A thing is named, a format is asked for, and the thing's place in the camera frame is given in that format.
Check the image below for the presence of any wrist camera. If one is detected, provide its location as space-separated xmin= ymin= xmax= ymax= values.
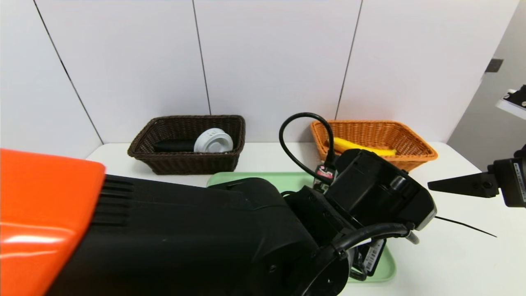
xmin=495 ymin=85 xmax=526 ymax=120
xmin=329 ymin=149 xmax=437 ymax=231

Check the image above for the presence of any black left camera cable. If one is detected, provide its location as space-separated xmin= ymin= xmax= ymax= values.
xmin=279 ymin=112 xmax=335 ymax=181

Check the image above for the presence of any yellow banana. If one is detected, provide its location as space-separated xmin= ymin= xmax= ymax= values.
xmin=333 ymin=137 xmax=397 ymax=157

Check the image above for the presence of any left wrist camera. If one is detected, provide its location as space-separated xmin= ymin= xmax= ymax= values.
xmin=329 ymin=149 xmax=437 ymax=231

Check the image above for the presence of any small black red box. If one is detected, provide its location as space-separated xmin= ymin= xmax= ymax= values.
xmin=314 ymin=164 xmax=337 ymax=192

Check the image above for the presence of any black pouch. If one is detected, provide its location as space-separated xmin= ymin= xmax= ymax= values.
xmin=153 ymin=141 xmax=196 ymax=153

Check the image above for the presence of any light green plastic tray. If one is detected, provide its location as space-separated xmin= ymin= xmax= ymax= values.
xmin=207 ymin=172 xmax=397 ymax=283

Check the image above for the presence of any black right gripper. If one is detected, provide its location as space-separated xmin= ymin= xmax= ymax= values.
xmin=427 ymin=157 xmax=526 ymax=208

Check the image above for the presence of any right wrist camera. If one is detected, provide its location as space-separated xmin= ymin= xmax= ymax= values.
xmin=495 ymin=85 xmax=526 ymax=120

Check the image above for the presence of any dark brown wicker basket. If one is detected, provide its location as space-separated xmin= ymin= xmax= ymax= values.
xmin=127 ymin=115 xmax=246 ymax=175

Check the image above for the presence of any orange wicker basket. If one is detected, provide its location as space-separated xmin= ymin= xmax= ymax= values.
xmin=310 ymin=120 xmax=438 ymax=172

